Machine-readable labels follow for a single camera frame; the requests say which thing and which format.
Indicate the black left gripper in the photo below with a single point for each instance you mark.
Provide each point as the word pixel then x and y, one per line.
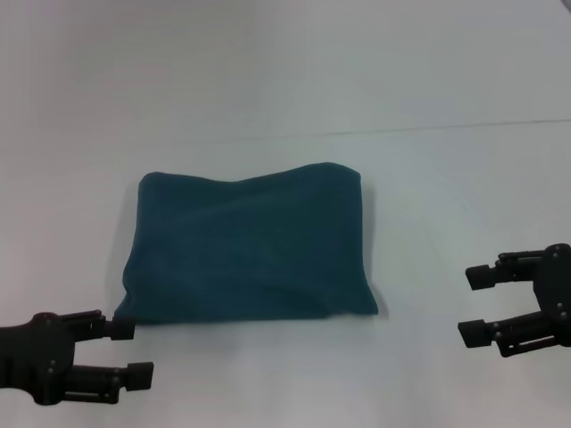
pixel 35 352

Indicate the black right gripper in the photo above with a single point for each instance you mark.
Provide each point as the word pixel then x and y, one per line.
pixel 555 290

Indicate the blue t-shirt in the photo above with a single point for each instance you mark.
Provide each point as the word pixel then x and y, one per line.
pixel 250 249

